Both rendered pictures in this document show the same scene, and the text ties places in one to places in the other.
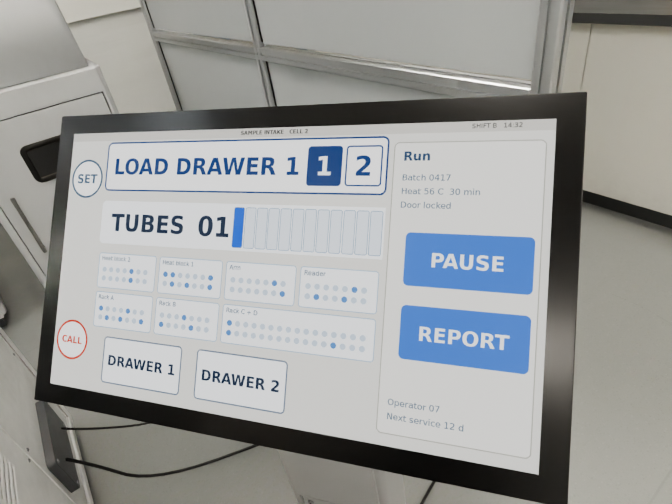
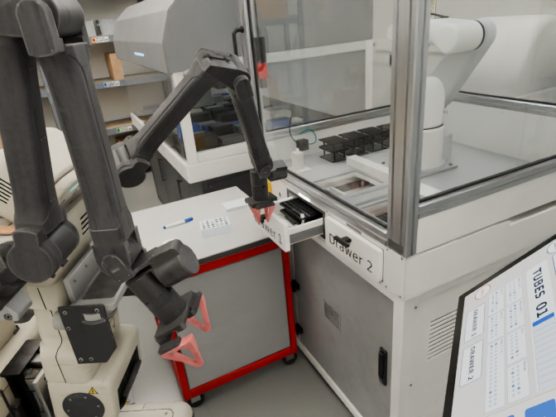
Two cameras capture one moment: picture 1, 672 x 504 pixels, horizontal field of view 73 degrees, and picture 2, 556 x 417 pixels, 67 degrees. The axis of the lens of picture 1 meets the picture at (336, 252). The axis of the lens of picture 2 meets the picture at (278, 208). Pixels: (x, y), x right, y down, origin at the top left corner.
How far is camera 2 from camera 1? 0.52 m
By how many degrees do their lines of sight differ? 80
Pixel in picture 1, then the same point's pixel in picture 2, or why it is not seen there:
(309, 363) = (481, 386)
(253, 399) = (464, 372)
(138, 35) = not seen: outside the picture
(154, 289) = (507, 306)
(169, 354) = (480, 329)
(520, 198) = not seen: outside the picture
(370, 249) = (541, 385)
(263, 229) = (544, 330)
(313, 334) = (494, 381)
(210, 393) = (465, 355)
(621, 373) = not seen: outside the picture
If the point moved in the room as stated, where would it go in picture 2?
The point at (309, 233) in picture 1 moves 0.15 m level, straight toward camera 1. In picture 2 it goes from (545, 352) to (438, 358)
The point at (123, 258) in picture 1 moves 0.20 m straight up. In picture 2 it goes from (520, 285) to (539, 184)
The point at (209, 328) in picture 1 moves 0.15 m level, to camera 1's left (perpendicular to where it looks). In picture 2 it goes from (492, 337) to (462, 286)
